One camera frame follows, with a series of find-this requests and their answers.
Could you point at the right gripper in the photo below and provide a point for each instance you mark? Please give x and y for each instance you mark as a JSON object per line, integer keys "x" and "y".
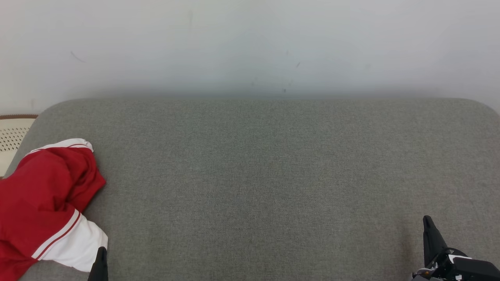
{"x": 439, "y": 269}

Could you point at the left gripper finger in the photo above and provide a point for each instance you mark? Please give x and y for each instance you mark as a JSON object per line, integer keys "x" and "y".
{"x": 100, "y": 267}

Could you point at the red basketball jersey white sleeves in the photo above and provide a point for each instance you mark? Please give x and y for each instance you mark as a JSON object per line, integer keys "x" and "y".
{"x": 23, "y": 218}

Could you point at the cream perforated laundry basket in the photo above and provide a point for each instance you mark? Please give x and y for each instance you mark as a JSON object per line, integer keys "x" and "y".
{"x": 11, "y": 136}

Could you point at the grey fabric sofa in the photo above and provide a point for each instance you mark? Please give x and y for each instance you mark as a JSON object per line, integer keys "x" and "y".
{"x": 273, "y": 175}

